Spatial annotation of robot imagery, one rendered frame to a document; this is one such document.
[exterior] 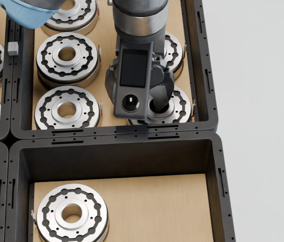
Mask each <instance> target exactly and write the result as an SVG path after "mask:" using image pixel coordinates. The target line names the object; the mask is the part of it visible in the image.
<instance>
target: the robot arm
mask: <svg viewBox="0 0 284 242"><path fill-rule="evenodd" d="M65 1H66V0H0V6H1V7H2V8H3V9H4V10H5V12H6V14H7V15H8V16H9V17H10V18H11V19H13V20H14V21H15V22H16V23H18V24H19V25H21V26H23V27H26V28H29V29H36V28H39V27H41V26H42V25H43V24H44V23H45V22H46V21H48V20H49V19H50V18H51V17H52V16H53V15H54V14H55V13H56V12H58V11H59V10H60V9H61V6H62V5H63V4H64V3H65ZM107 4H108V6H113V7H112V11H113V20H114V26H115V30H116V32H117V40H116V56H117V58H115V59H113V65H110V66H109V68H108V69H107V71H106V76H105V88H106V91H107V94H108V96H109V98H110V100H111V102H112V104H113V105H114V111H113V114H114V116H115V117H116V118H119V119H130V120H142V121H143V120H145V119H146V118H147V112H148V101H149V94H150V95H151V96H152V97H153V98H154V112H155V113H161V112H162V111H163V110H164V109H165V108H166V107H167V105H168V103H169V100H170V99H171V97H172V94H173V91H174V81H175V78H174V74H173V72H172V71H171V70H170V67H166V61H165V60H163V58H164V53H165V29H166V22H167V19H168V6H169V0H107Z"/></svg>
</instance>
